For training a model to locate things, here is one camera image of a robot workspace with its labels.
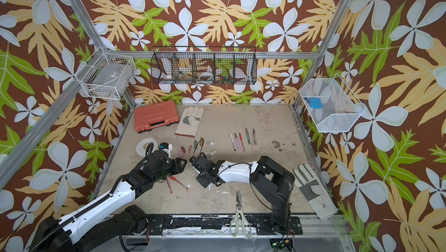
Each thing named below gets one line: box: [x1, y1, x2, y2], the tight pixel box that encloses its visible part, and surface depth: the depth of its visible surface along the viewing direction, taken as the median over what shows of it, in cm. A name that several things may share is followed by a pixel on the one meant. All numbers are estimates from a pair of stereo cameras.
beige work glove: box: [174, 106, 205, 138], surface depth 113 cm
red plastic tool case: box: [134, 100, 180, 133], surface depth 110 cm
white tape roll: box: [135, 137, 160, 157], surface depth 102 cm
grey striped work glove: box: [292, 163, 339, 222], surface depth 83 cm
